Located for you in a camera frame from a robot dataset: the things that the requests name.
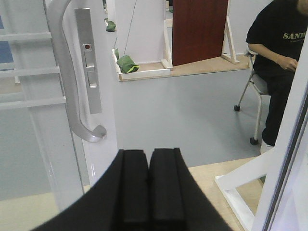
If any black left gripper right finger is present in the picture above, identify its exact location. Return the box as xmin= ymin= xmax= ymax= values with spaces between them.
xmin=149 ymin=148 xmax=231 ymax=231

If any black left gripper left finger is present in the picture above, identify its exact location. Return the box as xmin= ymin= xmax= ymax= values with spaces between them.
xmin=35 ymin=150 xmax=150 ymax=231

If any white framed sliding glass door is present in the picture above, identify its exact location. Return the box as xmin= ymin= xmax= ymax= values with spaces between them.
xmin=0 ymin=0 xmax=117 ymax=211

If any silver curved door handle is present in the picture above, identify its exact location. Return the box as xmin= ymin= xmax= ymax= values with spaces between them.
xmin=46 ymin=0 xmax=106 ymax=143

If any red brown wooden door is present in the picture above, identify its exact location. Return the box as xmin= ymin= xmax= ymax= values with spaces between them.
xmin=172 ymin=0 xmax=228 ymax=66

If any silver door lock plate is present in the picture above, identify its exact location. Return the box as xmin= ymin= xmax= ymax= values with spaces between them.
xmin=74 ymin=8 xmax=102 ymax=114

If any background plywood base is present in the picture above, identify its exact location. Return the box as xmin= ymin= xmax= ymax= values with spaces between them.
xmin=112 ymin=50 xmax=249 ymax=81

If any green sandbag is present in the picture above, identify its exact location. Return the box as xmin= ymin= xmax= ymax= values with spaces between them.
xmin=116 ymin=55 xmax=140 ymax=74
xmin=106 ymin=20 xmax=116 ymax=32

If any metal chair with casters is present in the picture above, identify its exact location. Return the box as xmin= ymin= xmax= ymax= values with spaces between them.
xmin=233 ymin=49 xmax=271 ymax=145

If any person in black shirt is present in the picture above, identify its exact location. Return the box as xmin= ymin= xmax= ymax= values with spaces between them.
xmin=246 ymin=0 xmax=308 ymax=154

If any white rear support bracket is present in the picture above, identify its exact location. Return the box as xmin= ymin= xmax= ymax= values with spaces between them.
xmin=215 ymin=149 xmax=274 ymax=231

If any white door frame post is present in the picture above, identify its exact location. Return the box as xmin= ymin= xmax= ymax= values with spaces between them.
xmin=252 ymin=51 xmax=308 ymax=231

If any white background wall panel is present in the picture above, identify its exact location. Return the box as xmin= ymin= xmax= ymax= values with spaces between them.
xmin=106 ymin=0 xmax=166 ymax=64

